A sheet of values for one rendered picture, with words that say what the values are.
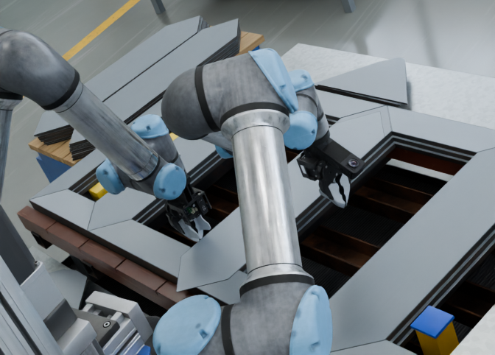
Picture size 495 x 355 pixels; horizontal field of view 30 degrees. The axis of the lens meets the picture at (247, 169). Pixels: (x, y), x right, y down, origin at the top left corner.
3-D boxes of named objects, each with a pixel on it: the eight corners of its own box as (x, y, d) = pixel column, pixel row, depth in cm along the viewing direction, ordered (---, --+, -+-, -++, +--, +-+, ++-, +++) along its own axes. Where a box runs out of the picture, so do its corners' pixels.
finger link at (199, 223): (211, 246, 223) (197, 217, 218) (197, 239, 227) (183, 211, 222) (220, 238, 224) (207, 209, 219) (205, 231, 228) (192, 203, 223)
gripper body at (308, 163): (324, 160, 219) (309, 119, 212) (350, 169, 212) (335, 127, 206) (303, 180, 215) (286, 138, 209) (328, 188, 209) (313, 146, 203)
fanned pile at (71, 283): (46, 257, 275) (40, 247, 273) (117, 300, 247) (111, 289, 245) (13, 283, 270) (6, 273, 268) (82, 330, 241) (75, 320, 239)
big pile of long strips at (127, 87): (194, 23, 350) (188, 9, 347) (262, 35, 321) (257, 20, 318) (27, 143, 316) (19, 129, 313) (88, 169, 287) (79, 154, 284)
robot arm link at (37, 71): (44, 21, 163) (200, 171, 195) (12, 17, 171) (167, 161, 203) (6, 74, 160) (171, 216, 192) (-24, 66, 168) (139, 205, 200)
